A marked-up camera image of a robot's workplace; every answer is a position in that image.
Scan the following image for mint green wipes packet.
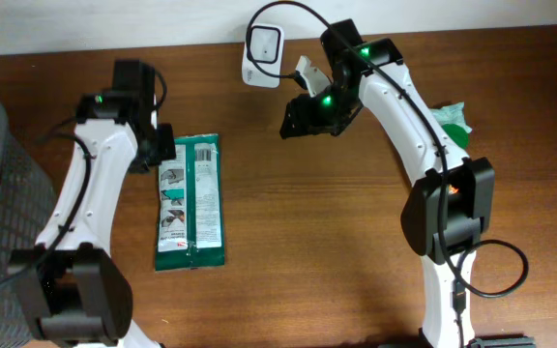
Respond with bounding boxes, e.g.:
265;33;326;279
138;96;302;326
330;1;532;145
430;101;473;133

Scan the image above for green lidded jar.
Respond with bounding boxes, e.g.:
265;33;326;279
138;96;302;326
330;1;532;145
442;124;469;150

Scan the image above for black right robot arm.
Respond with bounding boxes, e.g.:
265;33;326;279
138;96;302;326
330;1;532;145
279;19;536;347

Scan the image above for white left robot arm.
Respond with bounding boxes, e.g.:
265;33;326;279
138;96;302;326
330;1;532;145
8;59;176;347

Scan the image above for white barcode scanner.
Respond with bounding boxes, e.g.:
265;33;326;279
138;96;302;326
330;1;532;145
242;23;284;88

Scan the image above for grey plastic basket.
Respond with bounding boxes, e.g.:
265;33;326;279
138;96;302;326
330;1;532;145
0;94;57;348

